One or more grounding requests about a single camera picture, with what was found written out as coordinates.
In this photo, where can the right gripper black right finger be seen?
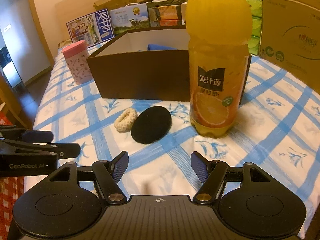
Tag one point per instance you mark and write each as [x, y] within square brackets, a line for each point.
[212, 176]

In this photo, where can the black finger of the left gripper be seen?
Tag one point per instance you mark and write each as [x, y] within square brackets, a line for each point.
[64, 150]
[37, 136]

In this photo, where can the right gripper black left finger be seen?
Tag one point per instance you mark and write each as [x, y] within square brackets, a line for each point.
[107, 176]

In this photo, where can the cream knitted hair scrunchie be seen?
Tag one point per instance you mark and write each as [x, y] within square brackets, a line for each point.
[124, 122]

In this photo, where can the black round powder puff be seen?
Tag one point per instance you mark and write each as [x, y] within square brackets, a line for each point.
[151, 125]

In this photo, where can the blue knit sock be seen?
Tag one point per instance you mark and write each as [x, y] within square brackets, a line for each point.
[152, 47]

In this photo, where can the red white checked cloth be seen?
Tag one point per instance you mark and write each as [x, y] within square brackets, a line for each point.
[11, 189]

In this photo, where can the blue white checked bedsheet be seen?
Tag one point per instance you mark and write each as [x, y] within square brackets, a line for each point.
[277, 128]

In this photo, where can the pink lidded canister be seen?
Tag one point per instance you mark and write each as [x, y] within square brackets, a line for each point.
[76, 55]

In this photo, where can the blue white milk carton box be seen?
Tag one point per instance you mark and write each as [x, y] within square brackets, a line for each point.
[93, 28]

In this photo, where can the wooden headboard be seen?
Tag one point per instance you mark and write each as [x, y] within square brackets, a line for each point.
[100, 2]

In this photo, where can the green tissue pack bundle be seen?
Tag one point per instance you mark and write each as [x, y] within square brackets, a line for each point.
[256, 7]

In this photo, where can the cow picture milk box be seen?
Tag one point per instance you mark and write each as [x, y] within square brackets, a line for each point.
[132, 16]

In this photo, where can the orange juice bottle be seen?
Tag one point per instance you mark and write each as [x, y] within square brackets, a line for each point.
[219, 33]

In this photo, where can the lower orange food box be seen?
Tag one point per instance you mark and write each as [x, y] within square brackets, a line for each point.
[164, 23]

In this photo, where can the orange food box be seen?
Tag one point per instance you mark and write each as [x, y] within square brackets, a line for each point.
[168, 12]
[164, 23]

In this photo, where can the large brown cardboard box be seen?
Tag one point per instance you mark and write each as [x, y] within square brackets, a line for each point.
[290, 38]

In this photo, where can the brown cardboard box at headboard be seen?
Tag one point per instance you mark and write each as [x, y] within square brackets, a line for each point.
[111, 4]

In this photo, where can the upper orange food box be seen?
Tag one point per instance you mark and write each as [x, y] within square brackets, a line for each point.
[168, 12]

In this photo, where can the white product box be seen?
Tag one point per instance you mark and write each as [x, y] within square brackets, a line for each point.
[183, 10]

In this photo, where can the black bag with cables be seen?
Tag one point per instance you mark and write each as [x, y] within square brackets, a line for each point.
[159, 3]

